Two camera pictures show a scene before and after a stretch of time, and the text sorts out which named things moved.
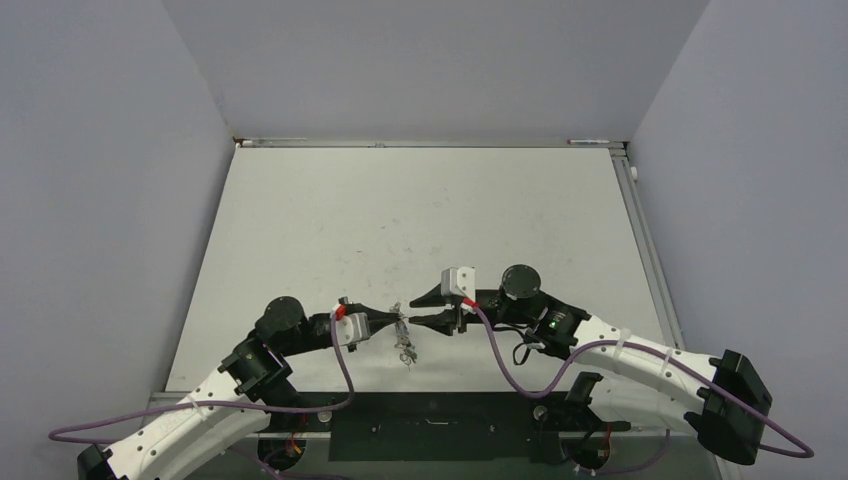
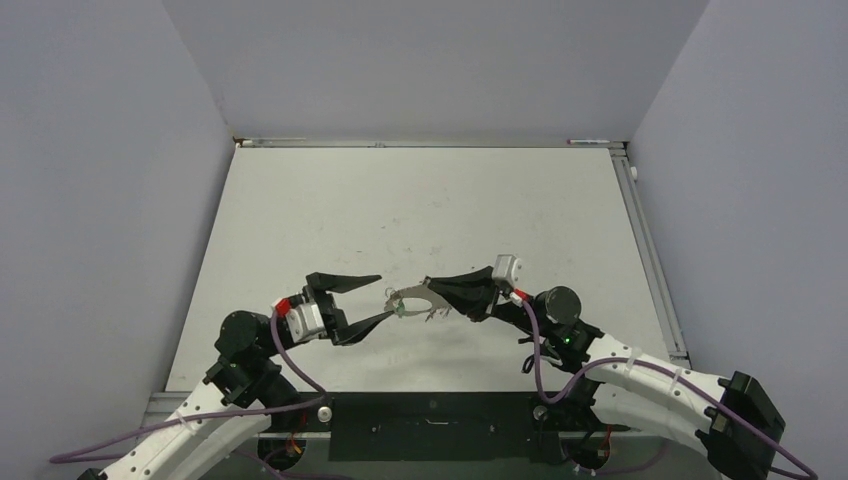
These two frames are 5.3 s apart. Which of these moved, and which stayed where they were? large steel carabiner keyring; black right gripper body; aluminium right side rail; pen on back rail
Moved: large steel carabiner keyring
Stayed: aluminium right side rail; black right gripper body; pen on back rail
